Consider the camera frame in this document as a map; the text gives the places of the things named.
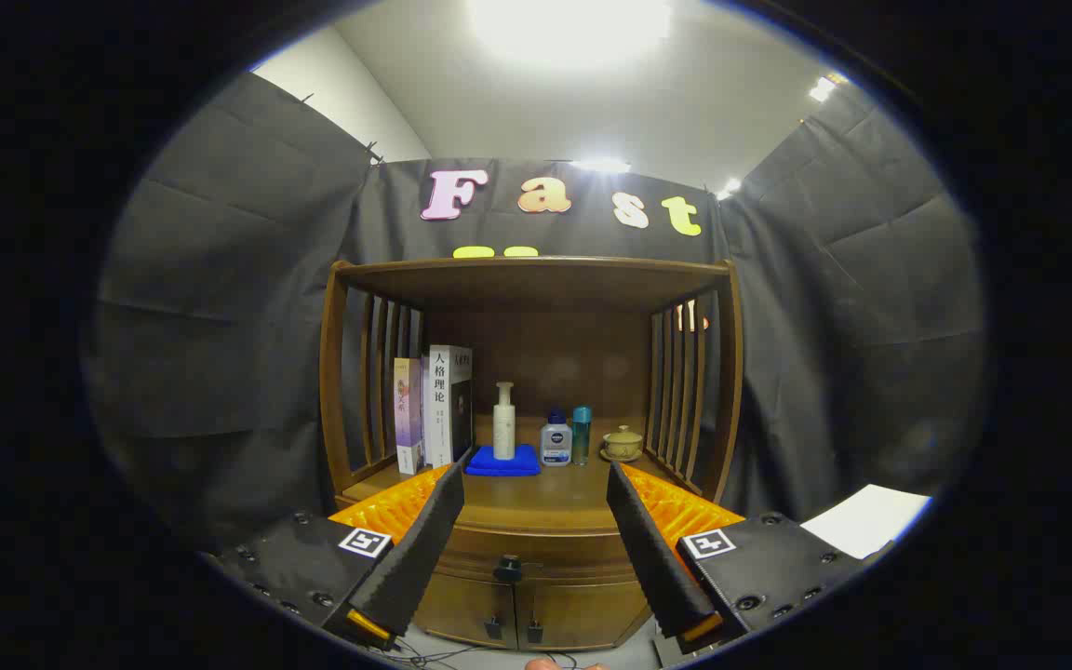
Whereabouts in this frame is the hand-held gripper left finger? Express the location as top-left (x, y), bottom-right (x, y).
top-left (215, 447), bottom-right (472, 652)

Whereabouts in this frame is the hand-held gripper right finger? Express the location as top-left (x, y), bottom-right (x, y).
top-left (605, 459), bottom-right (895, 652)

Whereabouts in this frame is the wooden drawer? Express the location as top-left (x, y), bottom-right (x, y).
top-left (434, 521), bottom-right (639, 585)

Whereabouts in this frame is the wooden cabinet door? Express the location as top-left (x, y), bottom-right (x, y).
top-left (516, 577), bottom-right (653, 652)
top-left (415, 572), bottom-right (516, 650)

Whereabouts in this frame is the wooden countertop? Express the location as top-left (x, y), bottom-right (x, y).
top-left (336, 437), bottom-right (718, 536)

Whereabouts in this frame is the wooden cabinet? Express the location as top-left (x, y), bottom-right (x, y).
top-left (319, 256), bottom-right (744, 652)

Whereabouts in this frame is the blue folded cloth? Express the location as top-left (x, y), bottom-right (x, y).
top-left (464, 443), bottom-right (542, 477)

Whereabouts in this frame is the ceramic lidded tea cup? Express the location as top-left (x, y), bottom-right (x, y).
top-left (600, 425), bottom-right (645, 463)

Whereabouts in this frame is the white book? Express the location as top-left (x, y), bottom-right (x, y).
top-left (422, 345), bottom-right (475, 468)

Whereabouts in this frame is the purple book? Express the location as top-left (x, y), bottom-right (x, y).
top-left (394, 358), bottom-right (423, 476)

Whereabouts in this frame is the white pump bottle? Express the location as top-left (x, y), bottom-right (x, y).
top-left (493, 382), bottom-right (516, 461)

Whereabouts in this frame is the white bottle blue cap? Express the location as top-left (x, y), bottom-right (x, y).
top-left (541, 408), bottom-right (573, 467)

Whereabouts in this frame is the white board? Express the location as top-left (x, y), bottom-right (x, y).
top-left (801, 484), bottom-right (933, 560)

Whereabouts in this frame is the black backdrop cloth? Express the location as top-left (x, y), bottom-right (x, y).
top-left (80, 70), bottom-right (988, 559)

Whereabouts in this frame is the large ceiling light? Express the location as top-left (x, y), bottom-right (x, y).
top-left (466, 0), bottom-right (677, 71)

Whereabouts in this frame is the tangle of black cables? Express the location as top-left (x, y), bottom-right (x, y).
top-left (378, 647), bottom-right (500, 670)

